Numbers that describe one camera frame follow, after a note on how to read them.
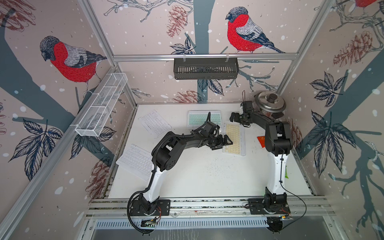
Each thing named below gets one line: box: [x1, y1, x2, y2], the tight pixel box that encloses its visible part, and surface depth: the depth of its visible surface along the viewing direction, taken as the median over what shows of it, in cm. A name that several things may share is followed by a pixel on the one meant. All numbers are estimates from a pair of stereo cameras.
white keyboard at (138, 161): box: [116, 144, 153, 181], surface depth 92 cm
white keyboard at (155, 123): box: [138, 110, 172, 138], surface depth 111 cm
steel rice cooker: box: [254, 91, 287, 117], surface depth 99 cm
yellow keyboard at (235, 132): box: [222, 122, 246, 156], surface depth 100 cm
